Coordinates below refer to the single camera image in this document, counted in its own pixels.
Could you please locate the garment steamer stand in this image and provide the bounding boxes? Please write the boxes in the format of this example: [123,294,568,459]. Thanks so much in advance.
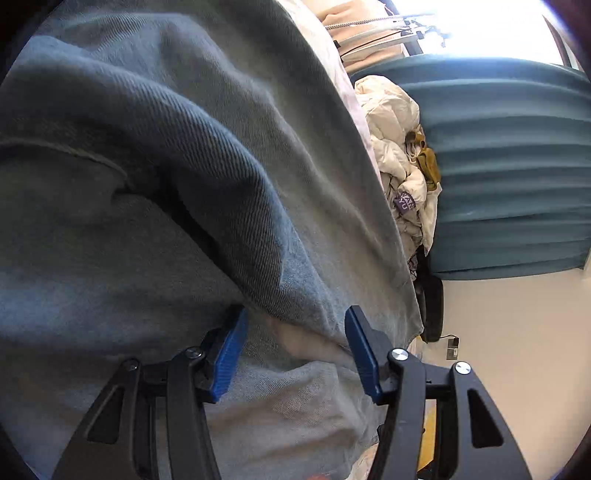
[325,11,451,58]

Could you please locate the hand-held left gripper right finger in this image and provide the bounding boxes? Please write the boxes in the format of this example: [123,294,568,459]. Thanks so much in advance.
[345,305,534,480]

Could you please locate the window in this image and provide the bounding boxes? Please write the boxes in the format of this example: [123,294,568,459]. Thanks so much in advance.
[392,0,578,61]

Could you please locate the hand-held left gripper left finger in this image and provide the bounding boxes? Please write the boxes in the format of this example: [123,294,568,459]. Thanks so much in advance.
[51,306,250,480]

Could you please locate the wide teal curtain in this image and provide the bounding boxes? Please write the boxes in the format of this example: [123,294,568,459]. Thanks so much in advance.
[355,55,591,280]

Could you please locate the black sofa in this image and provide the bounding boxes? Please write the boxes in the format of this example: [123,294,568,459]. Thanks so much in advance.
[413,251,445,343]

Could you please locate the grey-blue denim jeans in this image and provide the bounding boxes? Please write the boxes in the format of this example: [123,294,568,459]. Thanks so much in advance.
[0,0,426,480]

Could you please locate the white down jacket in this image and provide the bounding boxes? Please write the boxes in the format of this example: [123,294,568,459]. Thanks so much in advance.
[355,75,422,259]

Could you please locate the beige sweater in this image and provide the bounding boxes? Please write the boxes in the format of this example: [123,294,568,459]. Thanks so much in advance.
[321,0,407,75]

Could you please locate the mustard yellow garment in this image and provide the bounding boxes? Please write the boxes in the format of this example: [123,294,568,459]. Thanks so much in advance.
[405,131,440,191]

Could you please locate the pastel pink white blanket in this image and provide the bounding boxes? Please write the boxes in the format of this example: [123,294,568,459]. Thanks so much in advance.
[286,0,386,185]

